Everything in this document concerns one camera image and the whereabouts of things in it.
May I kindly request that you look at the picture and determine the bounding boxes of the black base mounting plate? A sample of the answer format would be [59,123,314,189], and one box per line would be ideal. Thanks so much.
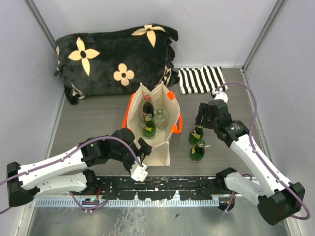
[97,176,232,201]

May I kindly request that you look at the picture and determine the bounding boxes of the white slotted cable duct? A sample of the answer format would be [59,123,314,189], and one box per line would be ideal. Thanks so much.
[34,197,220,207]

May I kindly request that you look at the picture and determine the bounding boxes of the black white striped cloth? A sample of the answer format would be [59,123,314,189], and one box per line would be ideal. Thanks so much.
[178,66,228,96]

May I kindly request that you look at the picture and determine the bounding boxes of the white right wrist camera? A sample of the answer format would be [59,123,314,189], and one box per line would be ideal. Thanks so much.
[209,91,228,108]

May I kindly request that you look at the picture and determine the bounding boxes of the green bottle front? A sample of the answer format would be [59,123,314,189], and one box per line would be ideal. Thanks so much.
[189,140,205,162]

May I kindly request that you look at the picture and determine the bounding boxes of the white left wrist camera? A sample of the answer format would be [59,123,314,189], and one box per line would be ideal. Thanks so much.
[130,163,148,182]

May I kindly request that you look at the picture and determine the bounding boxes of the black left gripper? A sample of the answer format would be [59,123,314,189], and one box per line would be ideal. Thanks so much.
[111,138,153,172]

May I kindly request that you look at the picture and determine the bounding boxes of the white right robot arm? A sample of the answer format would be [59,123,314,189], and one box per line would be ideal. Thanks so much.
[195,99,305,225]

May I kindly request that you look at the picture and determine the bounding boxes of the beige canvas bag orange handles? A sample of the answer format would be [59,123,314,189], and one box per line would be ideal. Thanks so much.
[123,84,183,167]

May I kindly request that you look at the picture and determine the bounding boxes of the cola bottle red cap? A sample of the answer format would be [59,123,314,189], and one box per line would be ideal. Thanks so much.
[142,95,154,118]

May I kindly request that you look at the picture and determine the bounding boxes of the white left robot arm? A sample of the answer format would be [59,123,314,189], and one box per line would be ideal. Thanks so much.
[1,128,153,207]

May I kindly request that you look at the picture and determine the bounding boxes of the aluminium frame rail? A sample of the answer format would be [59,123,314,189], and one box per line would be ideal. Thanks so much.
[23,175,293,199]

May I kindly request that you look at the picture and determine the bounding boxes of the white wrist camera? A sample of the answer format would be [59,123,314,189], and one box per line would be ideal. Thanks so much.
[130,163,148,182]
[209,91,228,108]

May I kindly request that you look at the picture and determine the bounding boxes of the black blanket beige flowers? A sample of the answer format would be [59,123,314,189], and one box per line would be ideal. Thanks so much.
[54,24,179,105]

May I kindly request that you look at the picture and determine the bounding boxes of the clear glass bottle green cap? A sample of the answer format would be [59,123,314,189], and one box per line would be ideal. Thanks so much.
[154,109,167,132]

